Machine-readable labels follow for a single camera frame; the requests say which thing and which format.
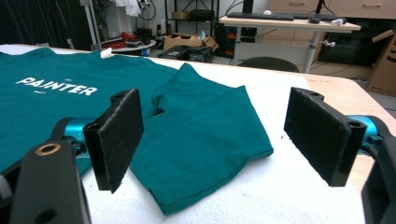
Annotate round white table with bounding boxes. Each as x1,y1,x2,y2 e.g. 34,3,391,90
102,38,157,54

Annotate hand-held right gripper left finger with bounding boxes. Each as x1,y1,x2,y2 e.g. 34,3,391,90
82,88,145,194

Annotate black metal shelf rack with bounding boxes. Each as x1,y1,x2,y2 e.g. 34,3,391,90
163,0,220,35

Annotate large printed cardboard box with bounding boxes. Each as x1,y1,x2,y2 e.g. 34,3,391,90
366,29,396,97

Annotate teal T-shirt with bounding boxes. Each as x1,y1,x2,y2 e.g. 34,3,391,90
0,47,275,217

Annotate red cable coil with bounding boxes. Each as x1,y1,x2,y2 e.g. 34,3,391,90
108,31,138,49

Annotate silver metal stand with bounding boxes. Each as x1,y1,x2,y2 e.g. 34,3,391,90
79,0,103,51

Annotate light wooden desk white legs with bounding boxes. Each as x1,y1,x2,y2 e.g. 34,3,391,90
219,15,362,75

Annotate black computer tower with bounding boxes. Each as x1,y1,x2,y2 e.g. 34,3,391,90
158,45,191,61
188,46,215,63

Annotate black keyboard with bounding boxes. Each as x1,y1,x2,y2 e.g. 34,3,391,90
226,11,295,21

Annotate black curtain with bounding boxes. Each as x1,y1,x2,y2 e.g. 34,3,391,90
0,0,94,50

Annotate black round stool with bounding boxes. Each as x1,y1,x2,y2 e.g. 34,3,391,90
241,56,300,74

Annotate white foam mat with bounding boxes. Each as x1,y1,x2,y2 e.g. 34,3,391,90
0,43,366,224

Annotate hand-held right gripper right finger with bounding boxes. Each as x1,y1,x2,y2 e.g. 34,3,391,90
283,86,368,188

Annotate open plain cardboard box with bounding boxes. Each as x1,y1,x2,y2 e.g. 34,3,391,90
162,33,219,52

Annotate wooden drawer cabinet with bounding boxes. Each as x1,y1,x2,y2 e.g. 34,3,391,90
266,0,396,21

